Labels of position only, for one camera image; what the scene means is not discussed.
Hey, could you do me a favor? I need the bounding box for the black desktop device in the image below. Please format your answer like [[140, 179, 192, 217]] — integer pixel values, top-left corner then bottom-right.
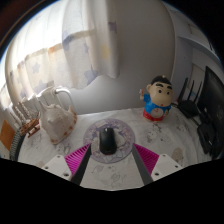
[[196, 122, 218, 156]]

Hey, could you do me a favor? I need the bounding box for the black computer monitor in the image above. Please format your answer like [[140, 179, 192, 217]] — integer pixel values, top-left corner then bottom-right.
[[196, 65, 224, 159]]

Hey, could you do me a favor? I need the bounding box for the large white conch shell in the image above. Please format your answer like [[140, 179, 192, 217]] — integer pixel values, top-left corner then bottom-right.
[[38, 99, 78, 145]]

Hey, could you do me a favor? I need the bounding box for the black router with antennas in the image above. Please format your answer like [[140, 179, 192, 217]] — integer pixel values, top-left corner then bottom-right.
[[176, 77, 204, 119]]

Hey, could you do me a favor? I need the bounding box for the round purple printed mouse pad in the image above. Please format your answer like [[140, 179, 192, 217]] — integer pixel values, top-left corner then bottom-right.
[[82, 118, 136, 164]]

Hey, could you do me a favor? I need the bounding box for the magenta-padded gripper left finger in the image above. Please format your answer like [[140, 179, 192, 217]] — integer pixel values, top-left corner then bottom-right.
[[41, 143, 93, 186]]

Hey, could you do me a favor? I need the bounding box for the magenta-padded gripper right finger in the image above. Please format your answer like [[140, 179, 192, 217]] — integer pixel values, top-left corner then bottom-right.
[[130, 143, 184, 186]]

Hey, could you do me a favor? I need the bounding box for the cartoon boy figurine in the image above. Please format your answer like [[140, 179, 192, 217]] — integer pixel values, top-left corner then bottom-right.
[[139, 75, 174, 123]]

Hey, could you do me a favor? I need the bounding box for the white radiator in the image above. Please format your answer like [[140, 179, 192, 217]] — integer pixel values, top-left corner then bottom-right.
[[9, 85, 77, 124]]

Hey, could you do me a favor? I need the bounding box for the black computer mouse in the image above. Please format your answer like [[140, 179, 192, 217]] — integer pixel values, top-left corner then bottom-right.
[[99, 127, 118, 156]]

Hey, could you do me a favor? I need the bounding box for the brown wooden chair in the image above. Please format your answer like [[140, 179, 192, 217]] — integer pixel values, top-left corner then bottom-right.
[[0, 119, 16, 152]]

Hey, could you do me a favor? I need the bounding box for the sheer white star-print curtain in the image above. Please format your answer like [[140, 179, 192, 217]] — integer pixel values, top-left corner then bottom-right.
[[0, 0, 120, 111]]

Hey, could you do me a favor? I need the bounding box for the white printed tablecloth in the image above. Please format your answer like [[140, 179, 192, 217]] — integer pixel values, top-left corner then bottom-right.
[[16, 106, 209, 191]]

